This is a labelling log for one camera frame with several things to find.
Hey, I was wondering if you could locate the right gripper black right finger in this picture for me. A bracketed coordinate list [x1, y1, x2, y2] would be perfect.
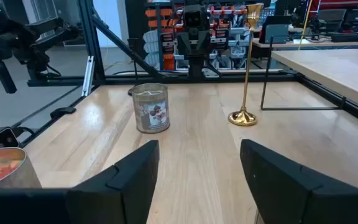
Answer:
[240, 139, 334, 224]

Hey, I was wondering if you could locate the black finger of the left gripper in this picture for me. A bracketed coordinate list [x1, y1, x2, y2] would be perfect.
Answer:
[177, 30, 196, 57]
[196, 29, 213, 56]

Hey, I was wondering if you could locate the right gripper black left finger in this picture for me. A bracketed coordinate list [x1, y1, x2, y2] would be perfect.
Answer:
[67, 139, 160, 224]

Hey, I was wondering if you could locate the silver candle jar flower label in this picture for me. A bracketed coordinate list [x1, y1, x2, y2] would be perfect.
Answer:
[131, 82, 171, 134]

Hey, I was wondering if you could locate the tall gold candlestick holder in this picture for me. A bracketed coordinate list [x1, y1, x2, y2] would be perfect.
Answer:
[227, 2, 265, 127]

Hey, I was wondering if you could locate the silver candle tin orange label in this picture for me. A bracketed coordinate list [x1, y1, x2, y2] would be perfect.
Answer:
[0, 147, 42, 190]

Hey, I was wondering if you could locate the grey desk monitor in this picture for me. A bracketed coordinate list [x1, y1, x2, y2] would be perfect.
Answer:
[259, 15, 291, 44]

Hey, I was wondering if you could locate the long yellow pole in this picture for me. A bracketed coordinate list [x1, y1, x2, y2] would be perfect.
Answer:
[297, 0, 314, 51]

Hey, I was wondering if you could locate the light wooden desk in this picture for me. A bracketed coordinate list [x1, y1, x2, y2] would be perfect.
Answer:
[252, 37, 358, 50]

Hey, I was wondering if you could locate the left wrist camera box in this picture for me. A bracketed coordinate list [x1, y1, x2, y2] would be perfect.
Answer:
[183, 2, 205, 31]

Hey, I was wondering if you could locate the black cell frame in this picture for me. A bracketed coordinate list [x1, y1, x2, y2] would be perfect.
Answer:
[11, 0, 358, 147]

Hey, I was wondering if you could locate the silver aluminium profile bracket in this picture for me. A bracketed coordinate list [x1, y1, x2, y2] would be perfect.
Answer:
[81, 55, 95, 97]

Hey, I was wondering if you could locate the black cable clip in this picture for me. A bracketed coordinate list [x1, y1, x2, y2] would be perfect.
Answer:
[50, 106, 77, 119]

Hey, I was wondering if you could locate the black camera cable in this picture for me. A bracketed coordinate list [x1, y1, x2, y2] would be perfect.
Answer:
[11, 125, 39, 141]

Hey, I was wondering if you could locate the black table-level camera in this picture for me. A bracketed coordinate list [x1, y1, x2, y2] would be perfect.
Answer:
[0, 126, 21, 153]

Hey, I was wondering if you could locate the wooden shelf black metal frame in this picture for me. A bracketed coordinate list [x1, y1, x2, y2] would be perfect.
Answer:
[260, 34, 358, 114]

